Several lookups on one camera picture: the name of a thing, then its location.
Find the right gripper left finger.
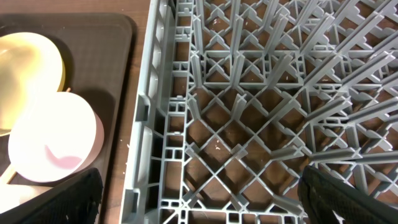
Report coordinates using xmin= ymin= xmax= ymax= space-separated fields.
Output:
xmin=1 ymin=168 xmax=103 ymax=223

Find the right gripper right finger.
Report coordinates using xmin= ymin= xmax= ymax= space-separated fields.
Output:
xmin=298 ymin=166 xmax=397 ymax=223

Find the small white cup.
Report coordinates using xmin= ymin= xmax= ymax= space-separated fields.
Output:
xmin=0 ymin=184 xmax=51 ymax=213

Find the grey dishwasher rack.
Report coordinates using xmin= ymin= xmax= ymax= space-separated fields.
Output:
xmin=119 ymin=0 xmax=397 ymax=223

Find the yellow plate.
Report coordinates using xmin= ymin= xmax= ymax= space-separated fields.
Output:
xmin=1 ymin=32 xmax=66 ymax=136

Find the dark brown serving tray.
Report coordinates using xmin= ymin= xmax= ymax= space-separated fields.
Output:
xmin=0 ymin=12 xmax=137 ymax=224

